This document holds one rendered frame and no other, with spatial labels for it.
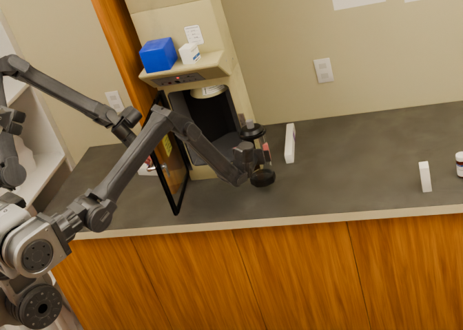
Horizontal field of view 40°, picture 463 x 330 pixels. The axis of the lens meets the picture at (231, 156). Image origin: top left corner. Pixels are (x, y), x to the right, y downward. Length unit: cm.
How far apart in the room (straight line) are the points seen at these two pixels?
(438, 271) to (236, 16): 133
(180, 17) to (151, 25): 12
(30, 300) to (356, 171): 128
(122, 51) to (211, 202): 69
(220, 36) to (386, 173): 81
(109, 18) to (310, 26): 86
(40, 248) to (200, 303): 124
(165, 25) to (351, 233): 104
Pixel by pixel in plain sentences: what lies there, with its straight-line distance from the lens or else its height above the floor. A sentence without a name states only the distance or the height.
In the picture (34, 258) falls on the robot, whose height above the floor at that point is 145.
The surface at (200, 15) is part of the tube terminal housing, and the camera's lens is 235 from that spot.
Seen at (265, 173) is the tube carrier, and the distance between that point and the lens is 246.
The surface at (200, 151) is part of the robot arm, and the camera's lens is 205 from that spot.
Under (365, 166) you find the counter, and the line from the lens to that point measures 254.
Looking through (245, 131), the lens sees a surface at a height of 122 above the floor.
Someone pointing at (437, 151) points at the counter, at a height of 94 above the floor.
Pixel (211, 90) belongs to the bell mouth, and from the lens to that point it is 251.
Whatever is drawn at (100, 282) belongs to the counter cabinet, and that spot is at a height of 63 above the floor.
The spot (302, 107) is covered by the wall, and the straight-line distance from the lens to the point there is 295.
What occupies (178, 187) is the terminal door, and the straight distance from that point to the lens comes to 254.
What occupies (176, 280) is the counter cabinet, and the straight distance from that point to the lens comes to 279.
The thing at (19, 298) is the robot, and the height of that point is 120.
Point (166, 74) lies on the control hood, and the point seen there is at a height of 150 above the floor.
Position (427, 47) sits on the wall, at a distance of 279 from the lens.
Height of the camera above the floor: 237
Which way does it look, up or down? 30 degrees down
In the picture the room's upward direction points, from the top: 18 degrees counter-clockwise
